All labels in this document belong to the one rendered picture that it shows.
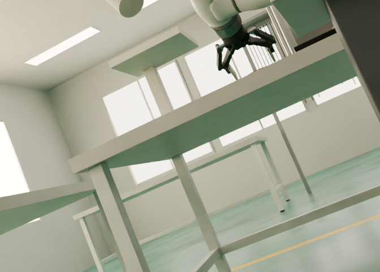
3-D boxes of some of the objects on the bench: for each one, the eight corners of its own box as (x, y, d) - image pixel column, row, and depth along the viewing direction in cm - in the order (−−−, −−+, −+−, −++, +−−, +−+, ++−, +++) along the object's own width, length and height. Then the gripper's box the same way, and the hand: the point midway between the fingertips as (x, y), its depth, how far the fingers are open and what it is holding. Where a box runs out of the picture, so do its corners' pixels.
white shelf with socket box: (217, 119, 208) (177, 25, 214) (144, 152, 217) (107, 61, 223) (232, 121, 242) (197, 40, 248) (168, 150, 251) (135, 71, 256)
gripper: (263, -1, 140) (286, 42, 156) (189, 38, 147) (219, 76, 163) (271, 15, 136) (293, 59, 152) (194, 55, 143) (223, 92, 159)
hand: (253, 65), depth 157 cm, fingers open, 13 cm apart
